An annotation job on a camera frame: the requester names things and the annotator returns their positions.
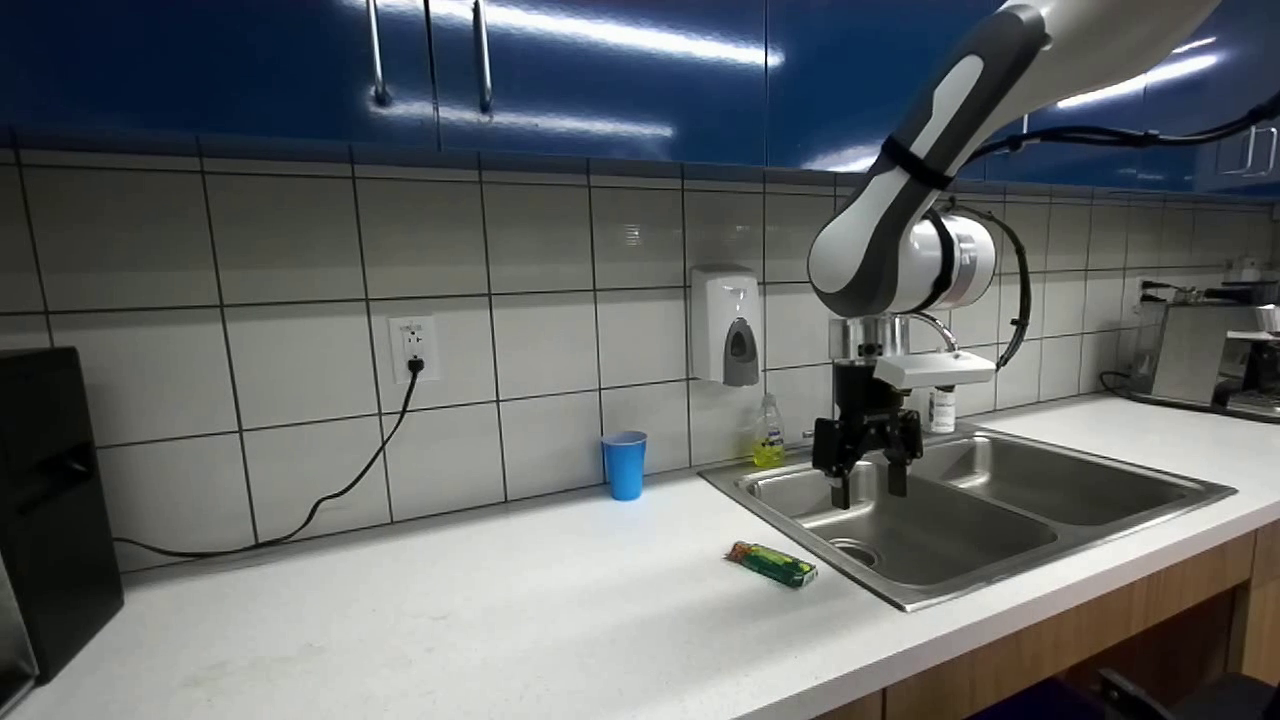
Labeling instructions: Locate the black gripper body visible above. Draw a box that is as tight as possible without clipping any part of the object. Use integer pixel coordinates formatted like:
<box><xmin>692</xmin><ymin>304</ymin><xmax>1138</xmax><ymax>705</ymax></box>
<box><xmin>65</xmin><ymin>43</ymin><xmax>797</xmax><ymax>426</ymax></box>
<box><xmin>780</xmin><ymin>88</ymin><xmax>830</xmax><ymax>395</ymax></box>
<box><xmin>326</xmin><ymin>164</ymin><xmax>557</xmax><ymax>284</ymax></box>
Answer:
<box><xmin>808</xmin><ymin>355</ymin><xmax>927</xmax><ymax>476</ymax></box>

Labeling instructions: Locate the green chocolate bar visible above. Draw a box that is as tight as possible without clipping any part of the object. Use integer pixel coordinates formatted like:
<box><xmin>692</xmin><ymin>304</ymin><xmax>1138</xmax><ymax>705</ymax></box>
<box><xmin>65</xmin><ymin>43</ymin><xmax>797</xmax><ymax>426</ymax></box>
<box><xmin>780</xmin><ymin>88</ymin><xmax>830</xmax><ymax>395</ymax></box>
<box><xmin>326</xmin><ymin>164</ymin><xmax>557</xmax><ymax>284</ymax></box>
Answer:
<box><xmin>718</xmin><ymin>535</ymin><xmax>820</xmax><ymax>591</ymax></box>

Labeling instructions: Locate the stainless steel double sink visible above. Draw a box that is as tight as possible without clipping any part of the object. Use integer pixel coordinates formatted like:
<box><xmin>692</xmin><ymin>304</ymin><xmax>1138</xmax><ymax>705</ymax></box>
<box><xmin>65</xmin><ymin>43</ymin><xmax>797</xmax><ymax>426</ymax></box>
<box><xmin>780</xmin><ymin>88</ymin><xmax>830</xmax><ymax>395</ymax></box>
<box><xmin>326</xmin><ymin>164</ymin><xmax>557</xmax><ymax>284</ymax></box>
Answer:
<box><xmin>694</xmin><ymin>426</ymin><xmax>1234</xmax><ymax>614</ymax></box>

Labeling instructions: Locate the yellow dish soap bottle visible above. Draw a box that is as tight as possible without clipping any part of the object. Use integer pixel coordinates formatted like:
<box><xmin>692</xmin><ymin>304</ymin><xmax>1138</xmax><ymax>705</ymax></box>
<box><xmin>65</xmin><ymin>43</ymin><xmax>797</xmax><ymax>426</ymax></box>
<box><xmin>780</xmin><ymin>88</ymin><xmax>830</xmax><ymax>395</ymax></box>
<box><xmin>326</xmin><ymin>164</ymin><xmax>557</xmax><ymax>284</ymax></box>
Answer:
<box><xmin>738</xmin><ymin>388</ymin><xmax>792</xmax><ymax>473</ymax></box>

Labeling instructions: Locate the blue plastic cup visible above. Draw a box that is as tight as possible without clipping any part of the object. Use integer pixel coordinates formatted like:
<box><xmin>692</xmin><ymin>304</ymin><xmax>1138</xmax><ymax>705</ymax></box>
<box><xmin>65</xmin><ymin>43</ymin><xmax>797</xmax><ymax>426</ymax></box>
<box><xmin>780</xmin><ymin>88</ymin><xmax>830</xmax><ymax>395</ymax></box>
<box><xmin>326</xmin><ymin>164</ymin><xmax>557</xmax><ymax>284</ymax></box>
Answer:
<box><xmin>595</xmin><ymin>426</ymin><xmax>651</xmax><ymax>502</ymax></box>

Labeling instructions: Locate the wooden base cabinet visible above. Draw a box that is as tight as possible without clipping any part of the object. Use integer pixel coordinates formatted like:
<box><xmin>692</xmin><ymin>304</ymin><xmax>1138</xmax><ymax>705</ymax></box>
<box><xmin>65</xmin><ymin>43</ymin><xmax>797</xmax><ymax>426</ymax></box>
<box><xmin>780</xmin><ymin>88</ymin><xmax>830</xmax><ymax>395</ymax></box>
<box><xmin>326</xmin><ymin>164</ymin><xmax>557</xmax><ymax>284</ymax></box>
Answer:
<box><xmin>816</xmin><ymin>530</ymin><xmax>1280</xmax><ymax>720</ymax></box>

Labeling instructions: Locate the silver espresso machine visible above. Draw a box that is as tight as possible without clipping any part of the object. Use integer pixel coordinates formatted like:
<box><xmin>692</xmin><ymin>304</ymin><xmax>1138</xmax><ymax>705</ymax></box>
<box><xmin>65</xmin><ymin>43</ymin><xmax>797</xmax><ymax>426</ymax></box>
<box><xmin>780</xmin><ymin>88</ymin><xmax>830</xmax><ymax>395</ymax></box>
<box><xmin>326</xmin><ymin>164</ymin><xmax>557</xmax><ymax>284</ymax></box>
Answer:
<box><xmin>1135</xmin><ymin>277</ymin><xmax>1280</xmax><ymax>422</ymax></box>

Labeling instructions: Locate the blue glossy cabinet door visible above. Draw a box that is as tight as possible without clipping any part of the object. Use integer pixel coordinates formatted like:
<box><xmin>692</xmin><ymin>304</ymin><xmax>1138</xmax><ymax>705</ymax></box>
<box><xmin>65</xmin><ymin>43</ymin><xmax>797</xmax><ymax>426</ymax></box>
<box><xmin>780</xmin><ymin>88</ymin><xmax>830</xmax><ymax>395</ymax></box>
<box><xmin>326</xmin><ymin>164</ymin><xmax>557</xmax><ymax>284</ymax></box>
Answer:
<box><xmin>761</xmin><ymin>0</ymin><xmax>1264</xmax><ymax>195</ymax></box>
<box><xmin>0</xmin><ymin>0</ymin><xmax>430</xmax><ymax>152</ymax></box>
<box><xmin>421</xmin><ymin>0</ymin><xmax>775</xmax><ymax>175</ymax></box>

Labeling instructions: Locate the black coffee maker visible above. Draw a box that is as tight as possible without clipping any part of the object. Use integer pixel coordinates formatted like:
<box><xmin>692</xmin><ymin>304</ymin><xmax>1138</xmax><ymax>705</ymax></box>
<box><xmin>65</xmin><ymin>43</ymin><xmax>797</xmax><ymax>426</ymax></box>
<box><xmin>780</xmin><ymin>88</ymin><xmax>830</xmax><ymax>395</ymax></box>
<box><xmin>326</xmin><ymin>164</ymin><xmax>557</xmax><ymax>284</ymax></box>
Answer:
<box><xmin>0</xmin><ymin>347</ymin><xmax>126</xmax><ymax>711</ymax></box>

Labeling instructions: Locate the white wall soap dispenser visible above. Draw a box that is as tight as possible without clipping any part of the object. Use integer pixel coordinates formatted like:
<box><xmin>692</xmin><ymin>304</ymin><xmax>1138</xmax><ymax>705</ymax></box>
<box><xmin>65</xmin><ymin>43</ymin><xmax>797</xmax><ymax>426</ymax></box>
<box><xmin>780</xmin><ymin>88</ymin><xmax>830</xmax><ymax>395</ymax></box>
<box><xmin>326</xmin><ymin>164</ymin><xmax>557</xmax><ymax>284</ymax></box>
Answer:
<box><xmin>685</xmin><ymin>266</ymin><xmax>766</xmax><ymax>390</ymax></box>

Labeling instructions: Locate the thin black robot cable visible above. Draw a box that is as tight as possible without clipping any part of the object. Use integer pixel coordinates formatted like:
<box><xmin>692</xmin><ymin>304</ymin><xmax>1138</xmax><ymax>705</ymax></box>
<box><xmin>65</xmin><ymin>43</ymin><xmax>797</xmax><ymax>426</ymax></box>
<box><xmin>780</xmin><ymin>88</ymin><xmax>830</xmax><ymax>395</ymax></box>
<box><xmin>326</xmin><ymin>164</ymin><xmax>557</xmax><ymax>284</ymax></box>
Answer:
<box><xmin>931</xmin><ymin>88</ymin><xmax>1280</xmax><ymax>374</ymax></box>

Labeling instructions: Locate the white wall outlet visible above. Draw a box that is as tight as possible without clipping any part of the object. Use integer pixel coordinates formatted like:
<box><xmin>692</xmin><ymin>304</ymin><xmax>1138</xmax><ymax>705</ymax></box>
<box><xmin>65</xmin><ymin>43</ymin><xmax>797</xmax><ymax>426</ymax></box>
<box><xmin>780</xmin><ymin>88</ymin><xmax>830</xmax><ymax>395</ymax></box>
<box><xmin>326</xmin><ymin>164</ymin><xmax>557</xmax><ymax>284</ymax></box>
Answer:
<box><xmin>387</xmin><ymin>311</ymin><xmax>443</xmax><ymax>385</ymax></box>

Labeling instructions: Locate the black power cord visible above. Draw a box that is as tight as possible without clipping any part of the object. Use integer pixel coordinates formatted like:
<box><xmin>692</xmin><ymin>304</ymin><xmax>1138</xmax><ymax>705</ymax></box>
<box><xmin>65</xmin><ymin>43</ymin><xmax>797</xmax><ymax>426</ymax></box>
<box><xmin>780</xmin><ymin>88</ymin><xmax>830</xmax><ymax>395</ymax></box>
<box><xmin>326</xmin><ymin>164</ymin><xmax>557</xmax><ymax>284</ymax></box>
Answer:
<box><xmin>111</xmin><ymin>355</ymin><xmax>430</xmax><ymax>557</ymax></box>

